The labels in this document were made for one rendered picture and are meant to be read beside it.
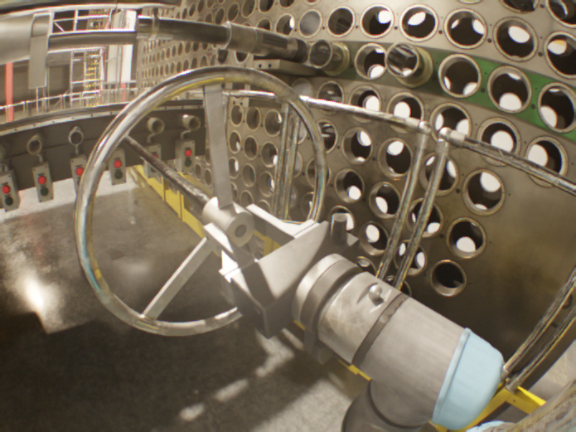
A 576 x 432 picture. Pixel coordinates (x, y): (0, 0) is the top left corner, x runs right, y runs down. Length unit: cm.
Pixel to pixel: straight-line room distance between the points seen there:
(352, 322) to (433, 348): 6
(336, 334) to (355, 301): 3
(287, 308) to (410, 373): 12
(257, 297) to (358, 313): 8
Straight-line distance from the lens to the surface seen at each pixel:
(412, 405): 23
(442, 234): 168
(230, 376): 118
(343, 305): 21
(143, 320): 38
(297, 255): 26
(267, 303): 22
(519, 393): 107
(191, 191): 43
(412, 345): 20
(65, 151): 130
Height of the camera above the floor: 103
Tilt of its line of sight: 26 degrees down
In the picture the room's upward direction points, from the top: 8 degrees clockwise
